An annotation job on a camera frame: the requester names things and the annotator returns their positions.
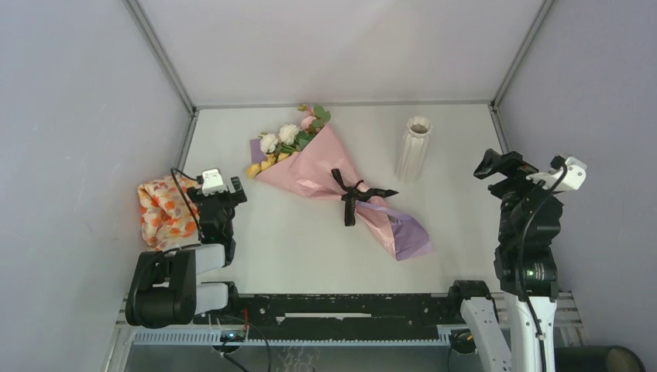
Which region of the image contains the black cylinder object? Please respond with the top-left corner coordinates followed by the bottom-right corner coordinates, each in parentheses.
top-left (555, 346), bottom-right (646, 372)

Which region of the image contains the pink flower bouquet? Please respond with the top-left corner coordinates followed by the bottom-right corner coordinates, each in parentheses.
top-left (246, 104), bottom-right (434, 261)

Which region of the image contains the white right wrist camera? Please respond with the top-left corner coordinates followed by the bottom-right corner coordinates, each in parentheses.
top-left (526, 153), bottom-right (587, 193)

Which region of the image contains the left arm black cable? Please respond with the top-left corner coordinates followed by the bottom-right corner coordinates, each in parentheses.
top-left (170, 167), bottom-right (205, 241)

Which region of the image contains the white ribbed ceramic vase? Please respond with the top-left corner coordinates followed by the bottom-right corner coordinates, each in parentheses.
top-left (395, 116), bottom-right (433, 184)

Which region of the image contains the black printed ribbon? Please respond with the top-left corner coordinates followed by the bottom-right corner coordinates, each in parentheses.
top-left (331, 168), bottom-right (398, 226)

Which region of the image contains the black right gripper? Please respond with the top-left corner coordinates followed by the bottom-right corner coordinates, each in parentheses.
top-left (473, 147), bottom-right (560, 243)

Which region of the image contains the orange floral cloth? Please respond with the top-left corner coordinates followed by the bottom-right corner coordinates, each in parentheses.
top-left (137, 175), bottom-right (198, 250)

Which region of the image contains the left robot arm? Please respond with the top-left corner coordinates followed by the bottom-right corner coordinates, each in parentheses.
top-left (125, 175), bottom-right (247, 329)

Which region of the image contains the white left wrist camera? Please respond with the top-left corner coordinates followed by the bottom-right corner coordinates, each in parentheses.
top-left (198, 168), bottom-right (228, 196)

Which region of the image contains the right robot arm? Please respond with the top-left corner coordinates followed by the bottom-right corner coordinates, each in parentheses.
top-left (447, 149), bottom-right (569, 371)

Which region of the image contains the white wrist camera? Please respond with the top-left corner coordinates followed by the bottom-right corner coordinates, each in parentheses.
top-left (198, 168), bottom-right (228, 196)
top-left (526, 153), bottom-right (587, 193)

